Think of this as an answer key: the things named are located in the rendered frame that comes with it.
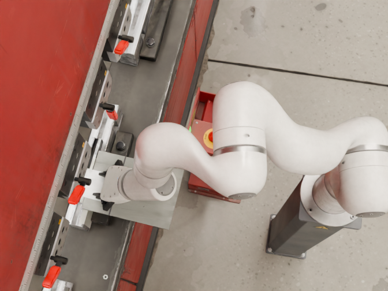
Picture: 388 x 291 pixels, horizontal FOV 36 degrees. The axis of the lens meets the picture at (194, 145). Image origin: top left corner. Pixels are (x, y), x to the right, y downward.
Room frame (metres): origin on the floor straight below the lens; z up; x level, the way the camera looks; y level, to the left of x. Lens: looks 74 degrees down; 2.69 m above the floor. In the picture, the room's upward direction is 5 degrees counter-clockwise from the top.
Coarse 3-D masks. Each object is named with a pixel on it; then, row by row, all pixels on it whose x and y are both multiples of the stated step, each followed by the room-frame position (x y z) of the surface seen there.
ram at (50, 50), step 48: (0, 0) 0.47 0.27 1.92; (48, 0) 0.56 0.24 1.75; (96, 0) 0.70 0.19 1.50; (0, 48) 0.42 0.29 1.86; (48, 48) 0.50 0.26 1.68; (0, 96) 0.36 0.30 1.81; (48, 96) 0.43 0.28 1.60; (0, 144) 0.30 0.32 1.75; (48, 144) 0.36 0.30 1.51; (0, 192) 0.23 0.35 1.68; (48, 192) 0.28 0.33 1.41; (0, 240) 0.16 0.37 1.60; (0, 288) 0.08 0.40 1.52
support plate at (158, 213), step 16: (96, 160) 0.46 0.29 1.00; (112, 160) 0.46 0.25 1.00; (128, 160) 0.45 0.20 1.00; (176, 176) 0.39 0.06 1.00; (176, 192) 0.34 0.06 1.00; (96, 208) 0.31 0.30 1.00; (112, 208) 0.31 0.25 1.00; (128, 208) 0.31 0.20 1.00; (144, 208) 0.30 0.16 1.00; (160, 208) 0.30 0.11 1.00; (160, 224) 0.25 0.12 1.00
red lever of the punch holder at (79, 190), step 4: (76, 180) 0.34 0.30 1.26; (80, 180) 0.34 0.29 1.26; (84, 180) 0.34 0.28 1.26; (88, 180) 0.34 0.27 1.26; (80, 184) 0.33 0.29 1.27; (84, 184) 0.33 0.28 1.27; (88, 184) 0.33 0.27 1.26; (76, 188) 0.31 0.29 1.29; (80, 188) 0.31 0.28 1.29; (84, 188) 0.31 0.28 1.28; (72, 192) 0.30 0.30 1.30; (76, 192) 0.30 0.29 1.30; (80, 192) 0.30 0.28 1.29; (72, 196) 0.29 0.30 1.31; (76, 196) 0.29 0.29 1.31; (80, 196) 0.29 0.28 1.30; (68, 200) 0.28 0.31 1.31; (72, 200) 0.28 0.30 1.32; (76, 200) 0.28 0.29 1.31
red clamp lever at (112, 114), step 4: (100, 104) 0.54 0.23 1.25; (104, 104) 0.54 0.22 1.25; (108, 104) 0.54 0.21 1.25; (104, 108) 0.53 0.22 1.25; (108, 108) 0.53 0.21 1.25; (112, 108) 0.53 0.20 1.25; (108, 112) 0.53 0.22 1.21; (112, 112) 0.53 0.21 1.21; (112, 116) 0.52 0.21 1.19; (116, 116) 0.53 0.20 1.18
